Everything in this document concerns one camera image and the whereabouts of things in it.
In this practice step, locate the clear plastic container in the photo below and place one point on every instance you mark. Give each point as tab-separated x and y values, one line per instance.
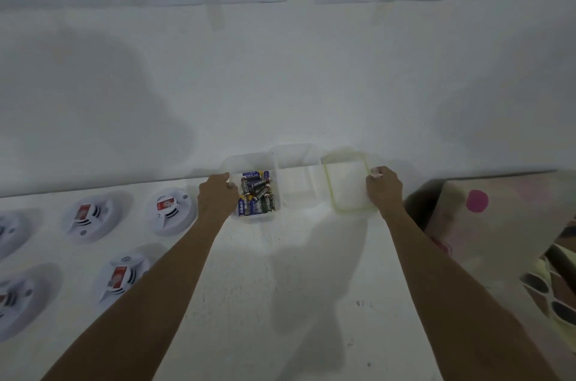
297	169
234	164

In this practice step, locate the person's left hand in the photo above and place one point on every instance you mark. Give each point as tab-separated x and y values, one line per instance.
216	198

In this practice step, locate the cream fabric with pink dots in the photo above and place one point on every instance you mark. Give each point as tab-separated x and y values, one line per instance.
499	223

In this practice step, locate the pile of assorted batteries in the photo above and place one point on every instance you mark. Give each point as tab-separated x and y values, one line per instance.
256	196

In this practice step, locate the clear lid with green rim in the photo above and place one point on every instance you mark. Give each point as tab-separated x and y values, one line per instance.
348	187

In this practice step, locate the person's right forearm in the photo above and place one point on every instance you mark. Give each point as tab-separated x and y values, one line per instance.
459	299

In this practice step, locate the person's left forearm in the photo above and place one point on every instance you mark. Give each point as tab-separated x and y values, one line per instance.
148	299

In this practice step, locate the person's right hand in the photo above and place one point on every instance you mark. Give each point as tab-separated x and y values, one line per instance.
386	191

